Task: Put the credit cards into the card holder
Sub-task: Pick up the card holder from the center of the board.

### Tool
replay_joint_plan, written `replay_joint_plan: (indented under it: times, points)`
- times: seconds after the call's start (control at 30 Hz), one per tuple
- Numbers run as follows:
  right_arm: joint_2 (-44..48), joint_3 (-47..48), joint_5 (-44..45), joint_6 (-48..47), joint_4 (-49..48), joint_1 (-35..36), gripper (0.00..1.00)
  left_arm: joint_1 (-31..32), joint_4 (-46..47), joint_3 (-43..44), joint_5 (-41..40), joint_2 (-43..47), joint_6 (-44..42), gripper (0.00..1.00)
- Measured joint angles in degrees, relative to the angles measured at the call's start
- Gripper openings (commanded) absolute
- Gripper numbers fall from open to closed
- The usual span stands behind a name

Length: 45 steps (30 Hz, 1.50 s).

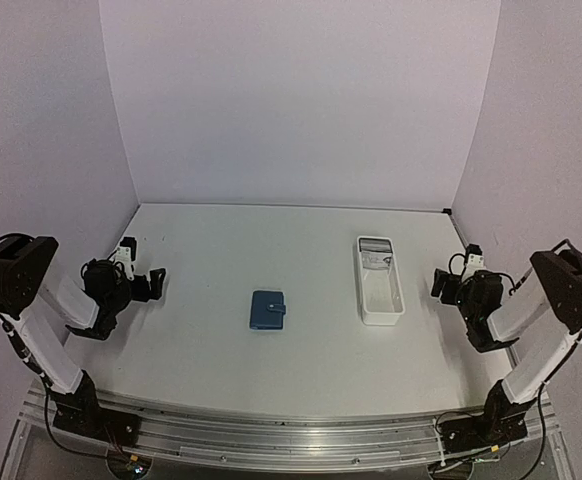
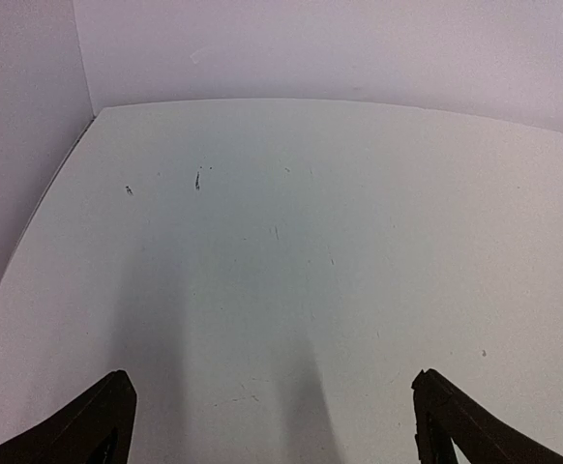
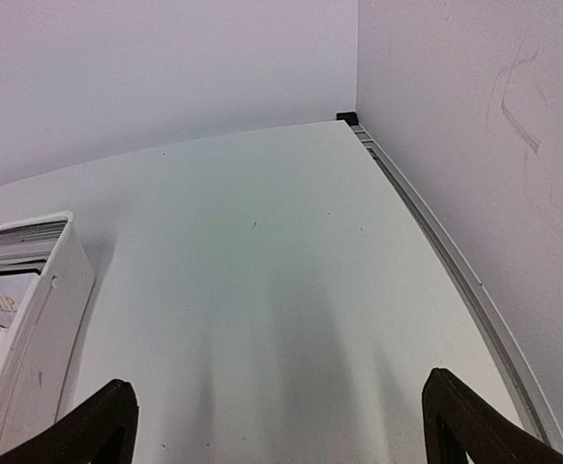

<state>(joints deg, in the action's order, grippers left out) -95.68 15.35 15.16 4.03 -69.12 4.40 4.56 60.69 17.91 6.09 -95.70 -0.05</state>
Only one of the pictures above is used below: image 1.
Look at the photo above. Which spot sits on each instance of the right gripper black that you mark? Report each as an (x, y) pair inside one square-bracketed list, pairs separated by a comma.
[(440, 279)]

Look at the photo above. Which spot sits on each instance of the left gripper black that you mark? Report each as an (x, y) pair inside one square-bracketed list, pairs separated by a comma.
[(142, 293)]

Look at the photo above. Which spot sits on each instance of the blue leather card holder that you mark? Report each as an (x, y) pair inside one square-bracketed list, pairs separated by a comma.
[(267, 311)]

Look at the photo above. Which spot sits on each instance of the white credit card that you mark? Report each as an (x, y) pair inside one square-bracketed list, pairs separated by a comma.
[(376, 261)]

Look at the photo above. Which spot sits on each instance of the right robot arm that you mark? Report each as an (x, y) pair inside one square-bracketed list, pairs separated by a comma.
[(497, 312)]

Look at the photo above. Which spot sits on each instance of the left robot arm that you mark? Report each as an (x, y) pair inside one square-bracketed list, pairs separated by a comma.
[(35, 292)]

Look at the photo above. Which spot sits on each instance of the white plastic tray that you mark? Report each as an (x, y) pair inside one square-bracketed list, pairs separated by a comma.
[(380, 295)]

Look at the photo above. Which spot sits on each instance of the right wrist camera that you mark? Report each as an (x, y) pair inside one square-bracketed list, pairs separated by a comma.
[(473, 258)]

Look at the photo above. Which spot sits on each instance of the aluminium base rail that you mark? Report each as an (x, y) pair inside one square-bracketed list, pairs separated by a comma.
[(262, 442)]

